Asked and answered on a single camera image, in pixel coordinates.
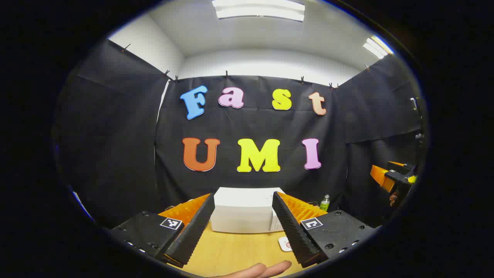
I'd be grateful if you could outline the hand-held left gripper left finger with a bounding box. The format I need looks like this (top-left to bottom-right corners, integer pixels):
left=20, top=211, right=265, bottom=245
left=111, top=193, right=216, bottom=268

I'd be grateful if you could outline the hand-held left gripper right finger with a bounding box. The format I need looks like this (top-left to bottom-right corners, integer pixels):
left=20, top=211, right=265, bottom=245
left=272, top=191, right=377, bottom=268

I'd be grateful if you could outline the white microwave oven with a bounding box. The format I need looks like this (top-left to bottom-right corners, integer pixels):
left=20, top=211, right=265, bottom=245
left=210, top=187, right=287, bottom=234

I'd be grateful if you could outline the black metal stand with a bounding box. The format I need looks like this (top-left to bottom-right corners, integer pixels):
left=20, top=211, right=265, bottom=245
left=409, top=97, right=427, bottom=170

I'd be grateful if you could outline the black backdrop cloth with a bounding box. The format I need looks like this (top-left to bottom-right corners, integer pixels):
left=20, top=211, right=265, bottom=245
left=54, top=39, right=425, bottom=228

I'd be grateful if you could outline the ceiling light panel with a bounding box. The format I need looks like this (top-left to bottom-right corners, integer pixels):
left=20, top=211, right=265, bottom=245
left=362, top=35, right=394, bottom=59
left=211, top=0, right=306, bottom=22

